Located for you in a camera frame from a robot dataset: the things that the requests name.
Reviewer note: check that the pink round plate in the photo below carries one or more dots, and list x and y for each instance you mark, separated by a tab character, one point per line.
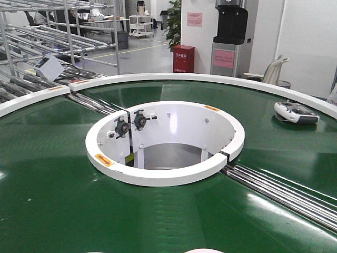
203	250

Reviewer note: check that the green circular conveyor belt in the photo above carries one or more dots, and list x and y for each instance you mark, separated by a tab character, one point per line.
54	200

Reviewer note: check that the white outer conveyor rim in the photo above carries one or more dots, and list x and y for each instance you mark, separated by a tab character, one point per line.
26	100

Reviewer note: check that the steel roller strip left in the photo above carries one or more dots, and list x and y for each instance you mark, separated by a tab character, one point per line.
95	104

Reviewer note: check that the steel roller strip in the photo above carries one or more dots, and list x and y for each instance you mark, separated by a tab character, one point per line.
289	194
95	104

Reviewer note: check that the red fire extinguisher cabinet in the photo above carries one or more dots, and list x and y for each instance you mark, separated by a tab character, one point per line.
183	59

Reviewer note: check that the green potted plant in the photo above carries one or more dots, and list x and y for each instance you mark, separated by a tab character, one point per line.
173	31

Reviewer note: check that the black silver water dispenser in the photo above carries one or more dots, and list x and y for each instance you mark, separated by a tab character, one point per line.
231	30

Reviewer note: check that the black plastic crate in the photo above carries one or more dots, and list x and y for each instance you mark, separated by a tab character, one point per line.
122	40

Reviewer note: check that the white utility cart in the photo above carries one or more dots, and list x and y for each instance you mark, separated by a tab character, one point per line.
141	26

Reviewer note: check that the white plastic chair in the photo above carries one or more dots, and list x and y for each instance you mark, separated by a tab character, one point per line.
272	73

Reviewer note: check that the white grey remote controller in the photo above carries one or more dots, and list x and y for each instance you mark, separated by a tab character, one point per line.
295	113

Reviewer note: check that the grey control box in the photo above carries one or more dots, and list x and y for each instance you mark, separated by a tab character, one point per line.
49	68

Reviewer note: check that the metal pipe roller rack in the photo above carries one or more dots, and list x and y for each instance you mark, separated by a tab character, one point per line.
31	43

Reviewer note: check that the steel roller strip right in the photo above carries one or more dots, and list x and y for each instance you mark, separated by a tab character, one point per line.
289	194

